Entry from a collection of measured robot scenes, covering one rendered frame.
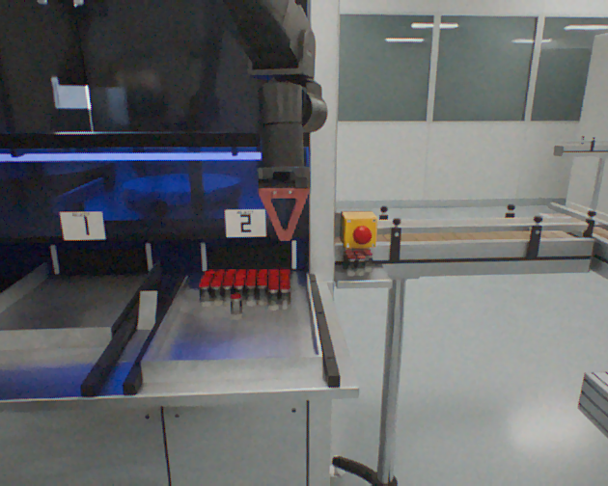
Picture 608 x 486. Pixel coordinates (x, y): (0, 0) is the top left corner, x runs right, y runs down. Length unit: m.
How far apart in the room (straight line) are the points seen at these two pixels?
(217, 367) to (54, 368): 0.26
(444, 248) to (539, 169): 5.38
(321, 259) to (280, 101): 0.50
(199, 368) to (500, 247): 0.83
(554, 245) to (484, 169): 4.91
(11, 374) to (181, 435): 0.54
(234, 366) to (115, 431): 0.64
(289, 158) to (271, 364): 0.30
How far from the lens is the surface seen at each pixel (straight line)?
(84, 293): 1.07
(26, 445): 1.39
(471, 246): 1.22
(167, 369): 0.71
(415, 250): 1.17
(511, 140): 6.29
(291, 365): 0.69
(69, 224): 1.07
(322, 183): 0.97
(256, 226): 0.98
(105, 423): 1.28
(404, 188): 5.88
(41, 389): 0.77
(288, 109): 0.60
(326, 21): 0.97
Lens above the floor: 1.27
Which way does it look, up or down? 17 degrees down
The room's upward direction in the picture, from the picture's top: straight up
